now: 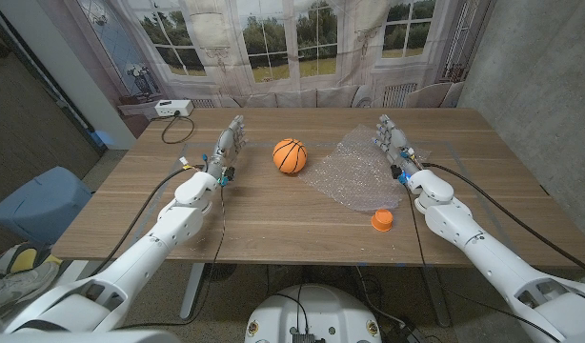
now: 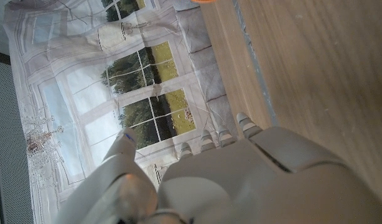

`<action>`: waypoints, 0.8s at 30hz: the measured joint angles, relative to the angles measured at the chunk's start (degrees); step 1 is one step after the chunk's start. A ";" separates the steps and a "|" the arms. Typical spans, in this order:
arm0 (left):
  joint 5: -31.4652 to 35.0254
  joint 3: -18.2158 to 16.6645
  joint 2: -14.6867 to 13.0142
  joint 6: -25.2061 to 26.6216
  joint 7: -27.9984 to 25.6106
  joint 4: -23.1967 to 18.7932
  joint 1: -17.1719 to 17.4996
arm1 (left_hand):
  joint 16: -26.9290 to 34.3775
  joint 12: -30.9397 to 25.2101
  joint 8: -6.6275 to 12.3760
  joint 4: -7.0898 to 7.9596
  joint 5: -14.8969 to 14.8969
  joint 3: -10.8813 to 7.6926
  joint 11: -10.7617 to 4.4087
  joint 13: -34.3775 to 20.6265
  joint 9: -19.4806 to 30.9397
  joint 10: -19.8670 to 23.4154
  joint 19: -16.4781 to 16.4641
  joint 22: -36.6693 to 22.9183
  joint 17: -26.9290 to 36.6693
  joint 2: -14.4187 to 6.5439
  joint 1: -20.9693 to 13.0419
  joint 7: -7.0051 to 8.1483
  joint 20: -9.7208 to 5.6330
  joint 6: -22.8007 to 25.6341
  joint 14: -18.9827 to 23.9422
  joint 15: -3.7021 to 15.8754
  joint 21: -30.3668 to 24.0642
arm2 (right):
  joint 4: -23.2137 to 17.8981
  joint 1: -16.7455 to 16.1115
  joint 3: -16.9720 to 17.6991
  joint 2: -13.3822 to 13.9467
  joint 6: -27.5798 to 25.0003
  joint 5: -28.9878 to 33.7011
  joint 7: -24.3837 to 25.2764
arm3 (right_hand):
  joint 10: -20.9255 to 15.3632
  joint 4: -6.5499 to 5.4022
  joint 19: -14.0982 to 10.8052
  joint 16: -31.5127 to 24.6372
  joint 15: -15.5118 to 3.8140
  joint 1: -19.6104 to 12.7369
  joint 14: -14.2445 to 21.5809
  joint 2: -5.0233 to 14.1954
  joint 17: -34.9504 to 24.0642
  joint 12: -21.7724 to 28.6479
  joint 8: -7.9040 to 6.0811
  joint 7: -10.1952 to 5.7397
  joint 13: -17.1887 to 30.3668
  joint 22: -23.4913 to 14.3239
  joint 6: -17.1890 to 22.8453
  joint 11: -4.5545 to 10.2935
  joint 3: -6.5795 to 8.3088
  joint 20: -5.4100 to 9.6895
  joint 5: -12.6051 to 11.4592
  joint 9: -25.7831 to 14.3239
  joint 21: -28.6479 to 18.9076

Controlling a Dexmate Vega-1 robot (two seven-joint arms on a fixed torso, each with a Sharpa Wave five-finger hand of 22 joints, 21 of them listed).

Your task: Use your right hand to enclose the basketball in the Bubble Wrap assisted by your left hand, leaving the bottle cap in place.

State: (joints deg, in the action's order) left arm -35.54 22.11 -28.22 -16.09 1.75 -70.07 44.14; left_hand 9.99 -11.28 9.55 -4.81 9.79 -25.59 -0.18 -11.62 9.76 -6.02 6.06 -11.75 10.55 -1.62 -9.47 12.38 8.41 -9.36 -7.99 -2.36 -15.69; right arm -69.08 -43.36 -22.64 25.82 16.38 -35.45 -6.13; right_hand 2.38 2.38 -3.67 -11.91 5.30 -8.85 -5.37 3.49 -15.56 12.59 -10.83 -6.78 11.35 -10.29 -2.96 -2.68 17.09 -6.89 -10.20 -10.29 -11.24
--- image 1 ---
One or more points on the white power strip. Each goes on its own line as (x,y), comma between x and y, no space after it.
(173,108)

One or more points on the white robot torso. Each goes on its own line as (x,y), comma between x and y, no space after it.
(316,309)

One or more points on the printed window backdrop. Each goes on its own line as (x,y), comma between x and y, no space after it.
(273,47)

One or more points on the white metal table leg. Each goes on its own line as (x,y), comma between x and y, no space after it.
(436,297)
(192,290)

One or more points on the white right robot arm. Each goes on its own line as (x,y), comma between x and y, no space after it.
(488,257)

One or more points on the yellow and black item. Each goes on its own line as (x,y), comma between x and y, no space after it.
(23,259)

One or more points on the small orange basketball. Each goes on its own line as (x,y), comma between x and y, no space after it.
(290,156)

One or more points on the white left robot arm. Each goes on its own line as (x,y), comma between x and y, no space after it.
(130,267)

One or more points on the blue chair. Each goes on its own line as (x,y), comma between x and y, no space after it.
(40,205)

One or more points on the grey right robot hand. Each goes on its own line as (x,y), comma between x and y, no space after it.
(395,143)

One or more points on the orange bottle cap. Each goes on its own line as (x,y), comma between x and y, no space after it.
(382,221)

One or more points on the clear bubble wrap sheet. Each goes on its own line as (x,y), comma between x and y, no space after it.
(354,176)

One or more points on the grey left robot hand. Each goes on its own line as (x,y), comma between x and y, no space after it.
(225,150)

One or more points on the black metal frame rail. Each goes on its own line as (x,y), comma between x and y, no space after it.
(45,78)

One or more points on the white grey sneaker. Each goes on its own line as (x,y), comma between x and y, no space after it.
(21,286)

